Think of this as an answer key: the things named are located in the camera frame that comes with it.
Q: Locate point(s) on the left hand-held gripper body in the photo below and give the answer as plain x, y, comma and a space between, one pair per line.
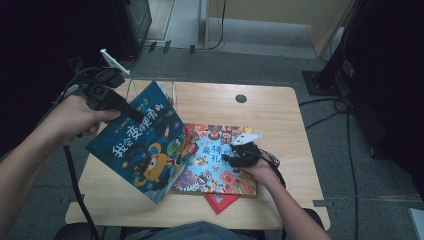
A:
100, 93

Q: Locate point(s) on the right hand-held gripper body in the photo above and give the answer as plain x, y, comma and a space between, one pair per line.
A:
248, 155

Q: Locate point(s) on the colourful monster picture book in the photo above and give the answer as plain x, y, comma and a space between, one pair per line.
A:
213, 166

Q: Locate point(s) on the clear acrylic book rack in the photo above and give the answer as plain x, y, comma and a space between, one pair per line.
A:
133, 86

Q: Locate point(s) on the red picture book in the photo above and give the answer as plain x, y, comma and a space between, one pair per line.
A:
220, 202

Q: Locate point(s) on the blue picture book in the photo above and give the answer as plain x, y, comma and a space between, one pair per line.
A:
146, 156

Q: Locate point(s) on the person's right hand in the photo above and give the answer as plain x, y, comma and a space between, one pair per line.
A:
261, 175

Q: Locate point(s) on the person's left hand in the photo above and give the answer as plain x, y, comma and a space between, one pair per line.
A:
76, 120

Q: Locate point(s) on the round dark table grommet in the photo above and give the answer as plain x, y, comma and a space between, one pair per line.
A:
240, 98

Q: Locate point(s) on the black cabinet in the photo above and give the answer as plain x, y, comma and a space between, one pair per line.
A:
133, 26

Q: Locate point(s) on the person's grey-blue shirt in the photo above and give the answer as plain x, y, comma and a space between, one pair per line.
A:
193, 231

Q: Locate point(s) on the black curtain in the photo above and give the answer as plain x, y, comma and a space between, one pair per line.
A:
393, 83
33, 40

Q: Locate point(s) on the grey tape strip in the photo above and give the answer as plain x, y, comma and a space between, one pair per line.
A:
79, 197
320, 203

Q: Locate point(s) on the black metal stand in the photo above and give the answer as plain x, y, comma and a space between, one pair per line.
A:
316, 83

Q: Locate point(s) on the light wooden furniture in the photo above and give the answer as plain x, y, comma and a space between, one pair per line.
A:
266, 10

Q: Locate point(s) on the white flat object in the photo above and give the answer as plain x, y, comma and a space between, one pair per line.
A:
417, 223

